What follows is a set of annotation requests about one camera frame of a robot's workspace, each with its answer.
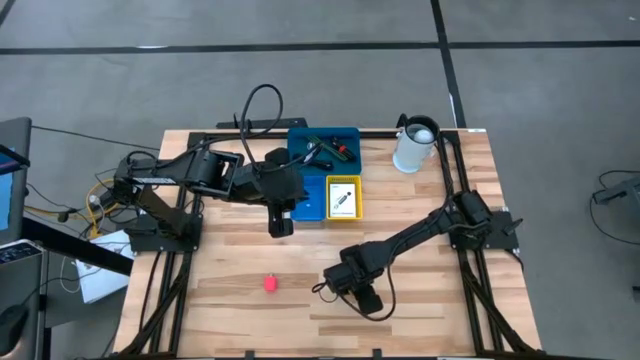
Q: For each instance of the pale grey cylindrical container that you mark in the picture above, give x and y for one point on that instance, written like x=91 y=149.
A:
x=410 y=155

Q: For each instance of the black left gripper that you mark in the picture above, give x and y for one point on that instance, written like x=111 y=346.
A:
x=282 y=187

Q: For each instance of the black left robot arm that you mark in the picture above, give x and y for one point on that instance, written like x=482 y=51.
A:
x=165 y=172

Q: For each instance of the white box with tool print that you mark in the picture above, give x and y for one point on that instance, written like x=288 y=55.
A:
x=350 y=207

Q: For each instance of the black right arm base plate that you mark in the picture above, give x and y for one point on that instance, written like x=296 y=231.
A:
x=502 y=225

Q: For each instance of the black computer mouse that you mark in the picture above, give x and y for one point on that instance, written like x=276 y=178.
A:
x=12 y=327

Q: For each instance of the black diagonal desk bar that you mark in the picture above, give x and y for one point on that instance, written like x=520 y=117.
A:
x=75 y=245

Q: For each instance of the small blue plastic bin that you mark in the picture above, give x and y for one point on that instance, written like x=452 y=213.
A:
x=315 y=200

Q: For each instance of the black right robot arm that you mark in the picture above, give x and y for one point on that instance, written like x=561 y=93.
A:
x=420 y=232

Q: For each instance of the white box on floor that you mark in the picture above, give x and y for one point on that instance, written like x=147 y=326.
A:
x=100 y=285

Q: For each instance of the white ball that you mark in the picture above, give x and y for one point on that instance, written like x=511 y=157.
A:
x=424 y=136

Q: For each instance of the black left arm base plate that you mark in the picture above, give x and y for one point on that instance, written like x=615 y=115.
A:
x=150 y=244

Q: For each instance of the tablet screen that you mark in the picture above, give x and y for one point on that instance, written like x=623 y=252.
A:
x=20 y=251

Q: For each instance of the small yellow plastic bin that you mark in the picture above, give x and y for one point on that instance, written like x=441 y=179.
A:
x=330 y=179

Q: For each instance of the grey monitor with blue screen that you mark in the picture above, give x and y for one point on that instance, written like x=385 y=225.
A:
x=15 y=135

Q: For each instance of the black device with antennas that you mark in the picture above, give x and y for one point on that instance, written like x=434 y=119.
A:
x=295 y=122

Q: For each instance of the black aluminium table frame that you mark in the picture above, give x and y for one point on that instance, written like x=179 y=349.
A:
x=380 y=135

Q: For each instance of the pink USB charger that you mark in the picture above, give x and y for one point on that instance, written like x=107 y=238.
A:
x=270 y=284

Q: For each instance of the large teal plastic bin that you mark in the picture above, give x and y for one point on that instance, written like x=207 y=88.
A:
x=350 y=167

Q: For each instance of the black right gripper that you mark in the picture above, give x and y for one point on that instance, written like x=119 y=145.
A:
x=350 y=272

